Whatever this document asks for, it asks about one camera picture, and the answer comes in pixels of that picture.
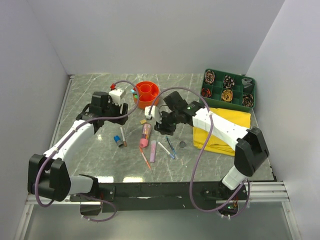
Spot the brown patterned rolled tie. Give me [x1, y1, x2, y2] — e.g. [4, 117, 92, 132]
[204, 70, 215, 85]

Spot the dark blue pen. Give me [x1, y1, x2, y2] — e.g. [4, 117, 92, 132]
[165, 136, 178, 159]

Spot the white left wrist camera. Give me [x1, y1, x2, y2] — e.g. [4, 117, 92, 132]
[108, 83, 126, 106]

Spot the white pen lilac cap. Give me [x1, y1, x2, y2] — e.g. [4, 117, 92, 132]
[157, 142, 175, 159]

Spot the pink tube of crayons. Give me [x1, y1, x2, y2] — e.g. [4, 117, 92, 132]
[139, 123, 152, 148]

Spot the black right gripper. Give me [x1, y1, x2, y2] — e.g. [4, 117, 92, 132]
[155, 110, 181, 137]

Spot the yellow folded cloth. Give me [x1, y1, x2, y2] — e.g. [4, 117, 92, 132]
[192, 108, 251, 157]

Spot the green compartment tray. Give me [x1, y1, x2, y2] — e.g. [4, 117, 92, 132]
[200, 68, 257, 112]

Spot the small grey round lid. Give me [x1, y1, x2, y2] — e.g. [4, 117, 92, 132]
[179, 141, 187, 148]

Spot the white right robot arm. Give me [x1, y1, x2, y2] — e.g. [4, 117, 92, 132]
[144, 91, 270, 199]

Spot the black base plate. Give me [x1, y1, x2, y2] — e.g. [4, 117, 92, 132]
[70, 181, 248, 216]

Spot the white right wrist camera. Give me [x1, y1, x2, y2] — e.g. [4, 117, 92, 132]
[144, 105, 161, 123]

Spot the grey rolled item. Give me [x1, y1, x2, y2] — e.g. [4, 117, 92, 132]
[241, 78, 254, 93]

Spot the brown-tipped white marker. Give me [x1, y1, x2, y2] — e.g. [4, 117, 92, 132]
[120, 126, 128, 147]

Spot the dark patterned rolled tie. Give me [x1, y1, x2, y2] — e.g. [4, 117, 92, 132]
[242, 93, 254, 108]

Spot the orange pen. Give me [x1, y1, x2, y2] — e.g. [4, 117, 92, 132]
[139, 147, 152, 171]

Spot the orange navy rolled tie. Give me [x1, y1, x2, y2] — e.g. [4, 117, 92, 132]
[201, 88, 212, 98]

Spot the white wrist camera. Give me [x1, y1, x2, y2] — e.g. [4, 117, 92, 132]
[144, 105, 161, 123]
[108, 83, 126, 106]

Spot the orange round desk organizer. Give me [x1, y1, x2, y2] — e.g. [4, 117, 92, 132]
[135, 81, 160, 110]

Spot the purple pink highlighter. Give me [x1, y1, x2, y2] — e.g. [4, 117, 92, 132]
[149, 140, 157, 163]

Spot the yellow rolled tie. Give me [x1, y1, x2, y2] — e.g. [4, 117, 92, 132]
[221, 89, 233, 103]

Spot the blue grey cylinder cap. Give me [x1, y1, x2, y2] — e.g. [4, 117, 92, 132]
[113, 135, 124, 148]

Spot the black floral rolled tie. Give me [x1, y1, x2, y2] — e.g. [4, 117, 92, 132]
[223, 75, 235, 89]

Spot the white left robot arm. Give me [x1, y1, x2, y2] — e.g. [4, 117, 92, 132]
[27, 88, 128, 202]

